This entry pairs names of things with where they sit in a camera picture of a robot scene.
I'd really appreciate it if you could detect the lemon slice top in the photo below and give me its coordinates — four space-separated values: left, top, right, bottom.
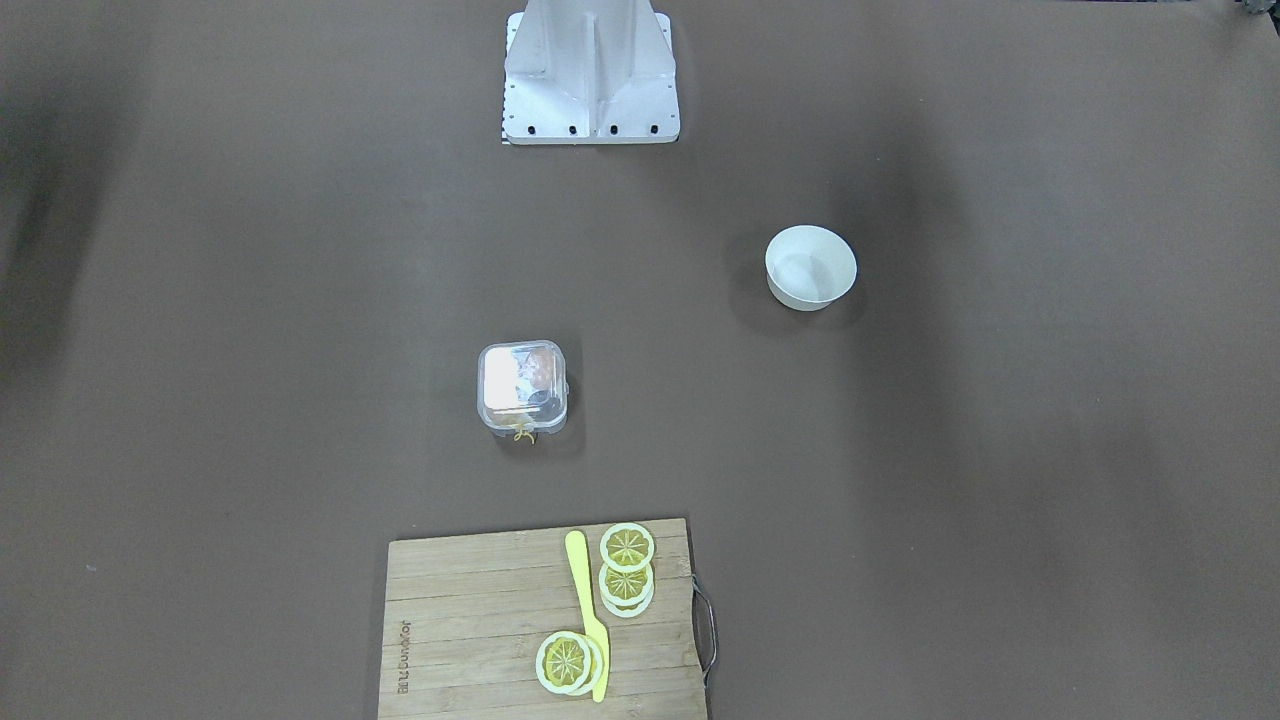
599 521 657 573

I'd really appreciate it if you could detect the lemon slice middle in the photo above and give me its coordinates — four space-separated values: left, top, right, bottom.
598 565 655 605

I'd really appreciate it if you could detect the yellow plastic knife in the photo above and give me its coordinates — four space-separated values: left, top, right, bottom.
564 529 611 703

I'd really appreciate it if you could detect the lemon slice under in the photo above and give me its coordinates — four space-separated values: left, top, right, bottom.
570 635 605 696

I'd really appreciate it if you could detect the lemon slice lower stack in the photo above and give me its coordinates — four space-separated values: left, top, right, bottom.
602 592 654 618

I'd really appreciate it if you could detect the white metal stand base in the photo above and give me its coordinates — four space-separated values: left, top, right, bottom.
500 1 681 146

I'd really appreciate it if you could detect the clear plastic egg box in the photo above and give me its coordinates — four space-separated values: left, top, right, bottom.
476 340 570 438

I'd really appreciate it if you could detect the bamboo cutting board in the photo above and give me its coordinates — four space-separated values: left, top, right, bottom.
378 518 709 719

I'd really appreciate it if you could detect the brown egg from bowl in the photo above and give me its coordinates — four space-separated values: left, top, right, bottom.
522 347 556 393

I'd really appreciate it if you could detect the white ceramic bowl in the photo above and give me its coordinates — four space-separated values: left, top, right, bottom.
764 224 859 313

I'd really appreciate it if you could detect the lemon slice single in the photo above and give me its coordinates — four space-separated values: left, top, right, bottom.
535 630 590 696

